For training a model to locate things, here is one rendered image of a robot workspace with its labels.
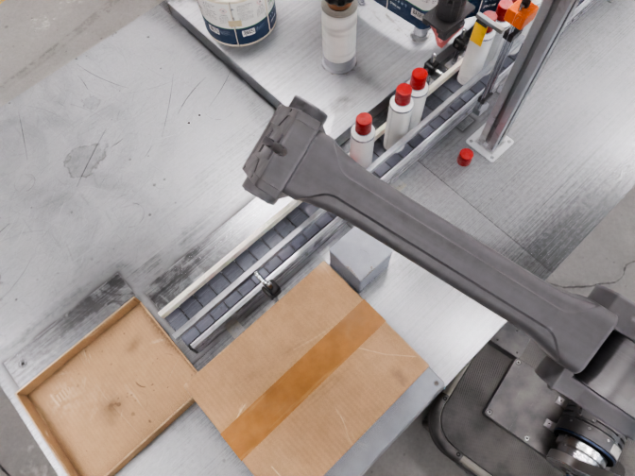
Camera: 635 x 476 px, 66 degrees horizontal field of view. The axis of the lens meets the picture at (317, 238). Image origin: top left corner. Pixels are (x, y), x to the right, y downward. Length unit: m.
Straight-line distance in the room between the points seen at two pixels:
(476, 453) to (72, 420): 1.14
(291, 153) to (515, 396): 1.42
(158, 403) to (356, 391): 0.49
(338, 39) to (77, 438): 1.05
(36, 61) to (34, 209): 1.68
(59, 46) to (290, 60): 1.82
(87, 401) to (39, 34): 2.29
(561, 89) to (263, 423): 1.14
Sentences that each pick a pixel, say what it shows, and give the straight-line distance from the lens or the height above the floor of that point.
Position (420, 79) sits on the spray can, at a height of 1.08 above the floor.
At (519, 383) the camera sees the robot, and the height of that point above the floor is 0.26.
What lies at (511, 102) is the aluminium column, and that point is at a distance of 1.18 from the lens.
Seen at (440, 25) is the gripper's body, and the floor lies 1.11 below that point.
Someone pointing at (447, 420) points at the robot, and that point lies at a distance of 1.70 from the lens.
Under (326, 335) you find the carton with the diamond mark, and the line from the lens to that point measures 0.80.
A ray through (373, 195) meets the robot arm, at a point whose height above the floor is 1.53.
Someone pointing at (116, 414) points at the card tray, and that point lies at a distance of 1.16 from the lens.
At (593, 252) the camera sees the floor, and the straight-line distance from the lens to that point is 2.29.
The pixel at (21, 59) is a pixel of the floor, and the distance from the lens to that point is 3.05.
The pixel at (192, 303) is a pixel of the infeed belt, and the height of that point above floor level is 0.88.
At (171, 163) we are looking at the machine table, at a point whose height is 0.83.
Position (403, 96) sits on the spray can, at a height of 1.08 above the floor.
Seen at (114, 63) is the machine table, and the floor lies 0.83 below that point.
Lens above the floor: 1.90
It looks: 67 degrees down
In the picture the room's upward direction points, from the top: 5 degrees counter-clockwise
